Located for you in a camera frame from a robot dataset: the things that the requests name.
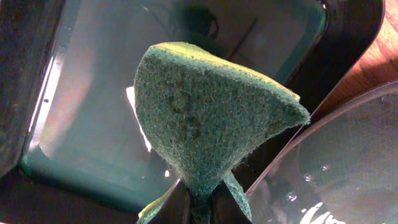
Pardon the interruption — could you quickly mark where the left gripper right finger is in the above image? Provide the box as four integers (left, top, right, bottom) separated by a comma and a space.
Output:
211, 182, 252, 224

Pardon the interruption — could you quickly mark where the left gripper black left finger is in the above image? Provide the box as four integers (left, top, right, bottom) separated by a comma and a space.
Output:
148, 180, 192, 224

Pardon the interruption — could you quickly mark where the green scouring sponge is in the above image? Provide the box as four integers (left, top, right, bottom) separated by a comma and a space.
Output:
134, 42, 310, 223

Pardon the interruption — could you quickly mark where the rectangular black tray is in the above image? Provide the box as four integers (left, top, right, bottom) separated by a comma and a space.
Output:
1, 1, 385, 223

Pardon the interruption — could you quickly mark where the round black tray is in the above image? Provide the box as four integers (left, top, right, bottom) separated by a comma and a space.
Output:
249, 82, 397, 223

